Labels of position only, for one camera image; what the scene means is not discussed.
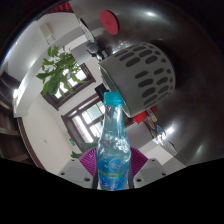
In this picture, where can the grey-green ceramic cup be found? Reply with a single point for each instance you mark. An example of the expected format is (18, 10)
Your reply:
(143, 76)

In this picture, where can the brown-framed window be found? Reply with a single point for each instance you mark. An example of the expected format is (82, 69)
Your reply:
(61, 92)

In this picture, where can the white printed magazine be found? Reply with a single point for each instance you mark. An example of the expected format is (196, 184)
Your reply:
(85, 28)

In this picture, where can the black chair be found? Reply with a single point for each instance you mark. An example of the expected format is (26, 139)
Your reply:
(100, 92)

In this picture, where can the green exit sign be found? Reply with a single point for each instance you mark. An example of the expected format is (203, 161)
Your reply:
(71, 142)

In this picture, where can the clear blue-capped water bottle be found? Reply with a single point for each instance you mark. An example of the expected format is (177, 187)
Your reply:
(113, 143)

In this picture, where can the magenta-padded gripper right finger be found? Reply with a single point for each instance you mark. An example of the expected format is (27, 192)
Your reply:
(150, 171)

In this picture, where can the white wall-mounted unit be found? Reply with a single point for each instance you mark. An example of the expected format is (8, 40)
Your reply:
(46, 31)

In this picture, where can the slim potted plant white pot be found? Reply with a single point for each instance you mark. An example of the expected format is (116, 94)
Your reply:
(58, 71)

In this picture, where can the brown wooden double door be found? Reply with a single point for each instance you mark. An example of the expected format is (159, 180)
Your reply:
(85, 123)

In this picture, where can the red carpeted staircase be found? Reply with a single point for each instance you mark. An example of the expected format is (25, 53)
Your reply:
(61, 7)

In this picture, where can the flat round red coaster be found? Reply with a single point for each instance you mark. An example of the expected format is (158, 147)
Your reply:
(109, 22)

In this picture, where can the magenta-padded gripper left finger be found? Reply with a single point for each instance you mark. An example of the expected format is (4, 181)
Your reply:
(76, 172)

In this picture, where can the round colourful sticker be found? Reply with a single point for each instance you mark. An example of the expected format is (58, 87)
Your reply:
(151, 116)
(153, 125)

